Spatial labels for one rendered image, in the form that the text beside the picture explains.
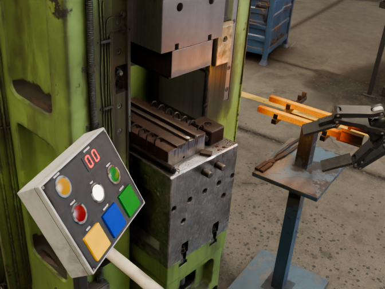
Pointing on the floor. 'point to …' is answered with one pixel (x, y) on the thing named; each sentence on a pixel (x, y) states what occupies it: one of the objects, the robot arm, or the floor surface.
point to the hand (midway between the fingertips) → (317, 147)
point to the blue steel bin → (268, 26)
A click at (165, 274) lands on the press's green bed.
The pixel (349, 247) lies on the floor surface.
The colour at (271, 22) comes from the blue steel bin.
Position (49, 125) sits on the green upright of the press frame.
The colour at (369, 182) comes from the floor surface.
